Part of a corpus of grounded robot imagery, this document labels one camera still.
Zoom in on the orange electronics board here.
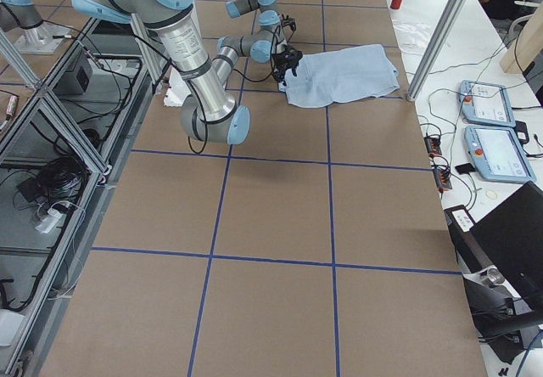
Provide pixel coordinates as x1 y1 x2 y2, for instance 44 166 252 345
423 135 452 194

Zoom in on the light blue striped shirt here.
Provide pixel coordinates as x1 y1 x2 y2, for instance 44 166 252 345
278 44 400 108

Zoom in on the clear plastic bag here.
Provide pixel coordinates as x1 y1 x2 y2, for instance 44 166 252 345
392 20 434 56

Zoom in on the lower teach pendant tablet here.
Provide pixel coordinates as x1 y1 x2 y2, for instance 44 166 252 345
464 125 536 183

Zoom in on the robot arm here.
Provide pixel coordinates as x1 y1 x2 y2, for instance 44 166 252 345
71 0 303 145
225 0 297 34

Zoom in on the black laptop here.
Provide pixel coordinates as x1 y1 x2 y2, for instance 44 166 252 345
471 182 542 309

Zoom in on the white power strip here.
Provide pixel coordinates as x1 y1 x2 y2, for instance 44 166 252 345
35 205 67 234

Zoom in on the black camera stand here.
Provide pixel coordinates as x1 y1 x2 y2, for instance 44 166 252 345
445 205 542 364

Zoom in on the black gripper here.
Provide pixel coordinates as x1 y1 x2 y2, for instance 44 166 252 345
271 48 303 78
280 14 296 33

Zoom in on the upper teach pendant tablet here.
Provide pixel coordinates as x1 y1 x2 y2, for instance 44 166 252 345
458 80 516 127

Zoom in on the teach pendant tablet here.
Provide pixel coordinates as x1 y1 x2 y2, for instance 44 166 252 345
464 125 536 183
458 80 516 127

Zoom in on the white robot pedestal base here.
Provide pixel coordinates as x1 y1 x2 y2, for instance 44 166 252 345
164 67 191 108

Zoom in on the aluminium frame post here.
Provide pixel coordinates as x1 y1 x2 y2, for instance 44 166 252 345
406 0 466 102

